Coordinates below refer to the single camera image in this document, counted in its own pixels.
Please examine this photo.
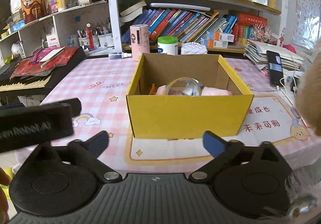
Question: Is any yellow cardboard box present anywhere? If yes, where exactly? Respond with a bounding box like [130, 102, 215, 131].
[126, 54, 254, 139]

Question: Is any yellow tape roll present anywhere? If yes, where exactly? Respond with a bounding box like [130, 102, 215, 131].
[164, 77, 202, 96]

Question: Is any pink plush toy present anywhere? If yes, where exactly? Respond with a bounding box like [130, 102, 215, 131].
[149, 84, 233, 96]

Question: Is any person left hand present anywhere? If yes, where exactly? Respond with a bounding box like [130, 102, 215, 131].
[0, 168, 11, 224]

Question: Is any black Yamaha keyboard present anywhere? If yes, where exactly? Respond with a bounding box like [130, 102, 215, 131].
[1, 46, 86, 97]

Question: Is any red papers pile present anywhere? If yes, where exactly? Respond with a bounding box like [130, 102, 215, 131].
[10, 46, 85, 80]

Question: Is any white notebook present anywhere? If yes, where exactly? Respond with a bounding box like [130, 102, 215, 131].
[40, 47, 65, 68]

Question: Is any pink checkered tablecloth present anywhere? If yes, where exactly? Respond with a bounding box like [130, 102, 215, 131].
[15, 57, 321, 174]

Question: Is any black smartphone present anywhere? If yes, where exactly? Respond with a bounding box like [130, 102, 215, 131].
[266, 50, 283, 87]

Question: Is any orange cat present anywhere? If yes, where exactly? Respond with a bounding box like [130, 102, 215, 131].
[295, 39, 321, 137]

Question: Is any small spray bottle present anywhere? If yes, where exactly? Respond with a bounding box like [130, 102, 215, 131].
[108, 52, 132, 59]

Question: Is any left white pen holder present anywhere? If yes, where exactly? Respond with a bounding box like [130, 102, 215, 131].
[78, 35, 100, 48]

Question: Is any white pen holder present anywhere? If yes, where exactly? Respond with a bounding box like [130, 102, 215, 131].
[98, 33, 114, 48]
[78, 35, 100, 48]

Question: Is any white quilted pouch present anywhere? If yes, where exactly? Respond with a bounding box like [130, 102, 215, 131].
[181, 42, 208, 55]

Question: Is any right white pen holder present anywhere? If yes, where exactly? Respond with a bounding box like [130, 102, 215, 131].
[98, 33, 114, 48]

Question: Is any red doll figurine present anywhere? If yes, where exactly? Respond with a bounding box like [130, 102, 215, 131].
[86, 23, 95, 50]

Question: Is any green lid white jar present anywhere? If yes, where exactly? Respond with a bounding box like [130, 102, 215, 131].
[157, 36, 178, 56]

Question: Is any white desktop shelf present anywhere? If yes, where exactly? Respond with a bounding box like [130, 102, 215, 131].
[1, 1, 109, 59]

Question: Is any fortune god figure box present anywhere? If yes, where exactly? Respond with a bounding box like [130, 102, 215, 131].
[21, 0, 47, 24]

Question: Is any pink humidifier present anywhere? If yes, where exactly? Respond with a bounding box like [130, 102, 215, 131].
[130, 24, 150, 61]

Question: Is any white yellow label bottle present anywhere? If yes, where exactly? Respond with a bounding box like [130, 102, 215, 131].
[57, 0, 67, 12]

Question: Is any wooden bookshelf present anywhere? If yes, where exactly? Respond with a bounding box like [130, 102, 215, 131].
[119, 0, 281, 53]

